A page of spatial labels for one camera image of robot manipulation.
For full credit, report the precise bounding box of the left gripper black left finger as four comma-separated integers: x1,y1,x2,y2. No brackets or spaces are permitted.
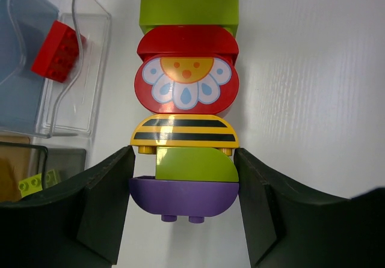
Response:
1,146,135,267

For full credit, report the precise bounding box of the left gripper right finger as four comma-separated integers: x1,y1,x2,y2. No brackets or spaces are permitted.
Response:
234,148,384,267

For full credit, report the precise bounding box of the red lego piece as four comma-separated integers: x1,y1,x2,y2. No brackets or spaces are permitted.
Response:
31,20,79,83

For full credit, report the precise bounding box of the multicolour lego stack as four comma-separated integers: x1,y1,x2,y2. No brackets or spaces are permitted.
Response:
128,24,241,224

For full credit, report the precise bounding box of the green rectangular lego brick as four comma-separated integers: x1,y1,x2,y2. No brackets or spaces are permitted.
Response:
139,0,239,36

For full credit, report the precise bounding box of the grey translucent container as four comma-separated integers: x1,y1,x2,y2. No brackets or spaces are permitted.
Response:
27,145,87,189

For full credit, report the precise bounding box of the orange translucent container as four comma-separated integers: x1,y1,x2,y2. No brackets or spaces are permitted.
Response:
1,145,31,202

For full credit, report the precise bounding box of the clear container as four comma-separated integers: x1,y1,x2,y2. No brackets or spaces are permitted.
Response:
32,0,111,138

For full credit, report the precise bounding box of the blue container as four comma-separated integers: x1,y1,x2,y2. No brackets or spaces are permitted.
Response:
1,0,58,135

